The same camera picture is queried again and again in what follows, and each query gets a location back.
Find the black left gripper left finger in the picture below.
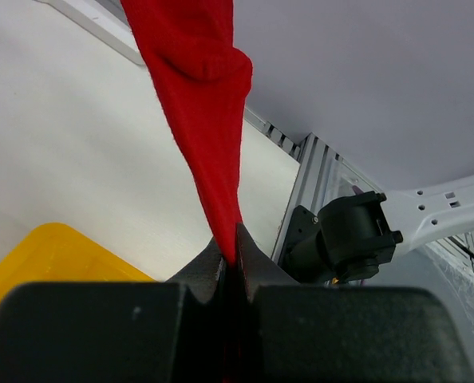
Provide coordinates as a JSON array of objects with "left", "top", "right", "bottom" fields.
[{"left": 0, "top": 242, "right": 225, "bottom": 382}]

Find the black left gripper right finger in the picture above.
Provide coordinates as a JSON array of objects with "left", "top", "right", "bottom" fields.
[{"left": 235, "top": 225, "right": 474, "bottom": 382}]

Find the red sock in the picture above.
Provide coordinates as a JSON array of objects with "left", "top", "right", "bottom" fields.
[{"left": 121, "top": 0, "right": 252, "bottom": 264}]

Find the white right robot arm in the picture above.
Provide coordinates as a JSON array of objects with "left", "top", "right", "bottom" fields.
[{"left": 282, "top": 176, "right": 474, "bottom": 283}]

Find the yellow plastic tray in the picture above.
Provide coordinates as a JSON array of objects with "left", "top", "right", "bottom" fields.
[{"left": 0, "top": 223, "right": 153, "bottom": 303}]

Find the white metal drying rack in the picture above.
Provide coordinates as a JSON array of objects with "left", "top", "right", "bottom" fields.
[{"left": 41, "top": 0, "right": 144, "bottom": 66}]

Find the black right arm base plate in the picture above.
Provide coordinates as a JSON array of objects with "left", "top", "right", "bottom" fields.
[{"left": 278, "top": 205, "right": 319, "bottom": 270}]

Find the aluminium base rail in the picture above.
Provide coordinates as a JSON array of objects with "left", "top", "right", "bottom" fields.
[{"left": 243, "top": 107, "right": 474, "bottom": 280}]

